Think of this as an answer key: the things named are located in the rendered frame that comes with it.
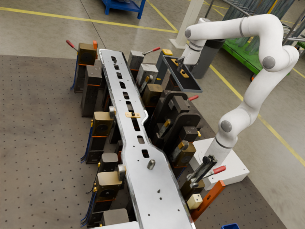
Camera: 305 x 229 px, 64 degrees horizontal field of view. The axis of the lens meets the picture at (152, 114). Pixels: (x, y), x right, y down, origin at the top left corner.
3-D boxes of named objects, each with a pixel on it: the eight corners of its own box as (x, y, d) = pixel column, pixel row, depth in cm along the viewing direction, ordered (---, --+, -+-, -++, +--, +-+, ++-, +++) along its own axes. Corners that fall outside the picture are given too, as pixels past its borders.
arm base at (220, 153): (218, 146, 168) (229, 128, 156) (231, 170, 155) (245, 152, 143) (194, 149, 161) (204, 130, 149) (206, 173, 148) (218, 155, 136)
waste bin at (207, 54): (173, 63, 424) (189, 23, 379) (196, 65, 449) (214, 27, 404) (187, 81, 393) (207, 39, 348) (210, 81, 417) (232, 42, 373)
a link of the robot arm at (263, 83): (220, 122, 138) (236, 114, 148) (236, 137, 132) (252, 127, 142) (270, 42, 105) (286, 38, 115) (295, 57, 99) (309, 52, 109)
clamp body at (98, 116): (79, 156, 140) (87, 111, 118) (100, 155, 145) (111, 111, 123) (80, 165, 135) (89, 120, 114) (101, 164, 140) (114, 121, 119)
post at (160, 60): (142, 98, 199) (160, 50, 172) (151, 99, 202) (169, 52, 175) (145, 104, 194) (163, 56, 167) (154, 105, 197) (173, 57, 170)
